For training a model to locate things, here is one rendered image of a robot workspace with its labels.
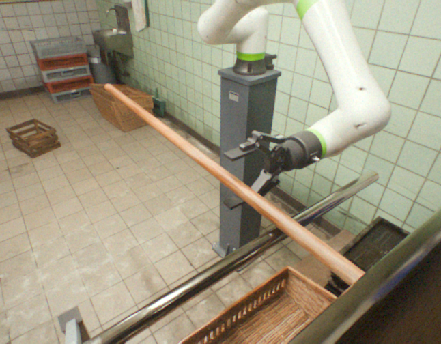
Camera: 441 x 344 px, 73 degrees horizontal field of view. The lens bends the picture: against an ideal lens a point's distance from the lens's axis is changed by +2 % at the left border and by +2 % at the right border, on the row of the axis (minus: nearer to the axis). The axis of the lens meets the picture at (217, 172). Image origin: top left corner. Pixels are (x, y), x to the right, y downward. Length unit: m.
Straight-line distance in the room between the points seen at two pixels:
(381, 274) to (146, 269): 1.87
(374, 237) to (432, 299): 0.95
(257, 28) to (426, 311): 1.19
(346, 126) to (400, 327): 0.61
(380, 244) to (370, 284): 0.98
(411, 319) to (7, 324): 2.03
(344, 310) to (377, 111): 0.62
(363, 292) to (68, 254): 2.16
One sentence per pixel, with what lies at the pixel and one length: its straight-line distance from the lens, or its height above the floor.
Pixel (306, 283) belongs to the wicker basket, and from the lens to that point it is 1.08.
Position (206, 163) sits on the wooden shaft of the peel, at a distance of 0.71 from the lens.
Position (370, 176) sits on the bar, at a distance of 0.80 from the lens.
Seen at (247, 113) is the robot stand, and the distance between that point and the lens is 1.35.
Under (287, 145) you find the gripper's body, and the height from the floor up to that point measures 1.23.
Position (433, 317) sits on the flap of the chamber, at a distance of 0.25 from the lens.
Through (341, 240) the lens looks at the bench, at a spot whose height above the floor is 0.58.
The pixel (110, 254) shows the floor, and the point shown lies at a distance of 2.19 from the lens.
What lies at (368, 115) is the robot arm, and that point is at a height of 1.31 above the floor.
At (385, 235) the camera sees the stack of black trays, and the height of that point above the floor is 0.80.
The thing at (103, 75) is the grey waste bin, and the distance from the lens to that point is 4.89.
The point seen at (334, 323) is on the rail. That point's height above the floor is 1.43.
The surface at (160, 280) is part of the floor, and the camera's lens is 1.98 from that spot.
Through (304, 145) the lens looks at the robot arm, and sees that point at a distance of 0.77.
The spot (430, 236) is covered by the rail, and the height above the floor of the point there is 1.43.
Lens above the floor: 1.59
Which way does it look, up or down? 35 degrees down
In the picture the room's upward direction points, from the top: straight up
